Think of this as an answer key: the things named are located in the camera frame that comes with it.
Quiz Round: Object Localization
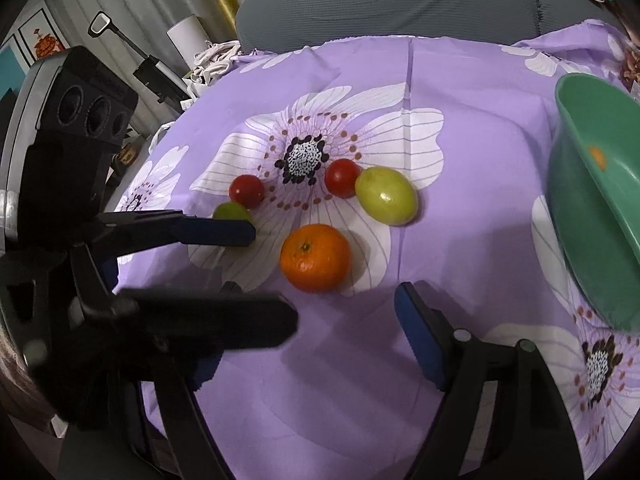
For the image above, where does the black handheld vacuum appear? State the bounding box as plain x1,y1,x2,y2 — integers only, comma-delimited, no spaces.
87,11,193,106

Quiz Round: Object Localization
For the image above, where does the small green fruit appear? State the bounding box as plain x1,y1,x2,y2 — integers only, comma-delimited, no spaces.
212,201,253,223

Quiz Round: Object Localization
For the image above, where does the white cylinder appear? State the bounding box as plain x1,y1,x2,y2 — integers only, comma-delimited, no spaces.
166,16,211,68

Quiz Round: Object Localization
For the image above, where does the green plastic bowl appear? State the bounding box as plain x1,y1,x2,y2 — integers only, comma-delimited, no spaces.
546,72,640,333

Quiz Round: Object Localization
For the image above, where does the person's left forearm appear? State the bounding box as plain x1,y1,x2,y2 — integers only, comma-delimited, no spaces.
0,340,56,431

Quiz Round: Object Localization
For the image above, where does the orange mandarin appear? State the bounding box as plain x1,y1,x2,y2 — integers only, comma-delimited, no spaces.
280,223,352,294

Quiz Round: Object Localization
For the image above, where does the large green fruit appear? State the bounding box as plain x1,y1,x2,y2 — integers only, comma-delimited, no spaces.
355,166,418,226

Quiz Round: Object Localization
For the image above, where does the red cherry tomato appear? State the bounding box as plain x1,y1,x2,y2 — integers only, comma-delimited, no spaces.
229,174,266,209
324,158,362,199

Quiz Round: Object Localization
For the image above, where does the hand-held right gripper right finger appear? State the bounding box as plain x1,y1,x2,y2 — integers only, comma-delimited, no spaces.
394,281,583,480

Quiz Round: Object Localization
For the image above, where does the white crumpled cloth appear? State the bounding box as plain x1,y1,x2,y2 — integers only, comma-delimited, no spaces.
190,40,243,96

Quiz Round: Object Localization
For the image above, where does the purple floral cloth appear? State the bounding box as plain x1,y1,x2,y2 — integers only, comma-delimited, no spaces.
107,20,640,480

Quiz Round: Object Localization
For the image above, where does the framed wall picture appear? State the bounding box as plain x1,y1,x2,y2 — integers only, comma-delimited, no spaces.
17,7,68,63

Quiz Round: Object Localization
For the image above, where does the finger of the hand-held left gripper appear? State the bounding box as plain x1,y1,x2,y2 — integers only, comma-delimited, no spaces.
95,208,257,248
112,287,299,351

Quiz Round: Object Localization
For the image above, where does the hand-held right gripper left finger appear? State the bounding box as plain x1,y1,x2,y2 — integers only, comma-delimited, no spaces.
57,350,236,480

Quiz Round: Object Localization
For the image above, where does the grey sofa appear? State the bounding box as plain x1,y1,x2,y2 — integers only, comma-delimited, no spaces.
234,0,640,56

